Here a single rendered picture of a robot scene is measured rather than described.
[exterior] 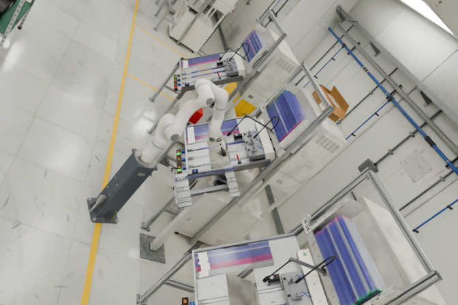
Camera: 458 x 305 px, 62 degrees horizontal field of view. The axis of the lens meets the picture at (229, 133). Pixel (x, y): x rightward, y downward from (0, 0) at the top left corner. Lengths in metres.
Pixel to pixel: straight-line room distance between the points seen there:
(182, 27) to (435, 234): 5.57
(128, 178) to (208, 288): 1.08
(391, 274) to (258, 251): 0.82
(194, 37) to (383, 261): 6.05
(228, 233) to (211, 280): 1.33
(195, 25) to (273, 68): 3.40
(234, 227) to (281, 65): 1.90
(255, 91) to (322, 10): 2.20
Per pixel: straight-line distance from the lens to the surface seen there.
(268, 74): 4.47
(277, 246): 2.70
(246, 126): 3.66
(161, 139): 2.91
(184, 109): 2.77
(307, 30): 6.31
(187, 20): 7.55
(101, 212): 3.40
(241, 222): 3.76
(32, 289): 2.95
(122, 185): 3.16
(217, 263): 2.64
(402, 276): 2.38
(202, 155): 3.40
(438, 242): 3.86
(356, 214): 2.58
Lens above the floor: 2.46
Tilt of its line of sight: 24 degrees down
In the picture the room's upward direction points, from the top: 43 degrees clockwise
